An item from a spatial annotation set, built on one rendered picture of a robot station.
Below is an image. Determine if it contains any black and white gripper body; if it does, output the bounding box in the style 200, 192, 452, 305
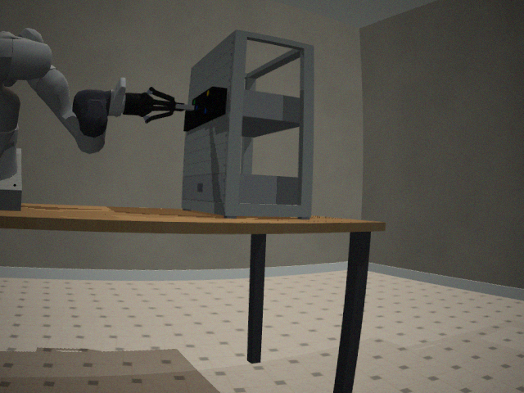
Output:
123, 93, 154, 117

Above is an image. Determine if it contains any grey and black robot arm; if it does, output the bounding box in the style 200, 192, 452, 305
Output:
0, 28, 126, 181

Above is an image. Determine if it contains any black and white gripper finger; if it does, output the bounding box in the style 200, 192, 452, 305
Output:
143, 106, 194, 124
145, 87, 195, 107

